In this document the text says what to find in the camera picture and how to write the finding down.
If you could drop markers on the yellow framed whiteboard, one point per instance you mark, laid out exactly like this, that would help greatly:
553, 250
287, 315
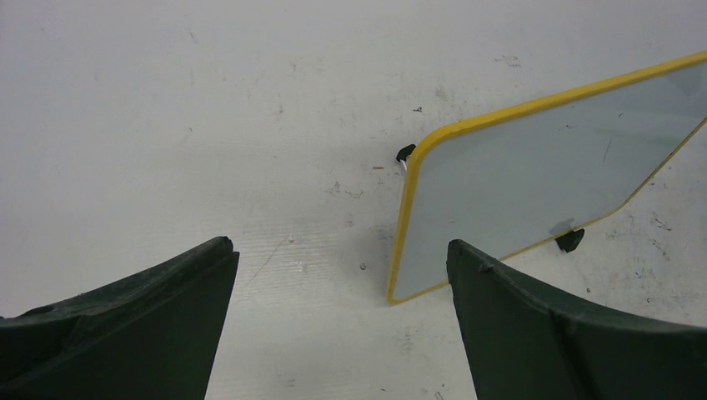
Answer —
514, 179

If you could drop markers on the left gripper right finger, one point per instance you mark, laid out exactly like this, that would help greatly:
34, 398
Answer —
525, 339

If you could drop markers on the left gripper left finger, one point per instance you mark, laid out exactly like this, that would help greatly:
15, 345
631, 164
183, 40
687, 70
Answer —
151, 335

